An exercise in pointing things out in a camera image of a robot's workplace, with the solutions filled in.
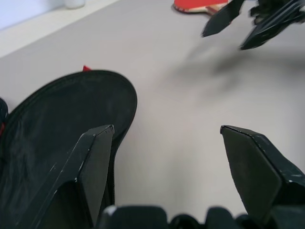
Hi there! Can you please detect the red and black paddle case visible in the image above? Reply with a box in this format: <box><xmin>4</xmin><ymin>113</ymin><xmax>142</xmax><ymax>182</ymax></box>
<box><xmin>0</xmin><ymin>65</ymin><xmax>138</xmax><ymax>229</ymax></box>

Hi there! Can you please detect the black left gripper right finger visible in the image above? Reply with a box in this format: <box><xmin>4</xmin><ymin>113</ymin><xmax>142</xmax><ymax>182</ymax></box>
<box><xmin>220</xmin><ymin>125</ymin><xmax>305</xmax><ymax>224</ymax></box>

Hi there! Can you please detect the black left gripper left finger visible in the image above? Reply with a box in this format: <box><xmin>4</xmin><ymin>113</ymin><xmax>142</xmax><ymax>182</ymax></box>
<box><xmin>21</xmin><ymin>124</ymin><xmax>115</xmax><ymax>229</ymax></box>

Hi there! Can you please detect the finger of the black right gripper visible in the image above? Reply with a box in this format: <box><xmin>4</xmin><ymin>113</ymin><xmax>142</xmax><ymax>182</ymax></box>
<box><xmin>201</xmin><ymin>0</ymin><xmax>244</xmax><ymax>38</ymax></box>
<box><xmin>239</xmin><ymin>4</ymin><xmax>305</xmax><ymax>51</ymax></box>

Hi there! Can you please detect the white plastic bottle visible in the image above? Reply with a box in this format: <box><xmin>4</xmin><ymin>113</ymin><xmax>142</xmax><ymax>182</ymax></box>
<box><xmin>64</xmin><ymin>0</ymin><xmax>85</xmax><ymax>9</ymax></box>

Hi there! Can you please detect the red table tennis paddle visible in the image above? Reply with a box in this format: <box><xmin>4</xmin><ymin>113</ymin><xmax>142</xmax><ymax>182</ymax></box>
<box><xmin>171</xmin><ymin>0</ymin><xmax>239</xmax><ymax>17</ymax></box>

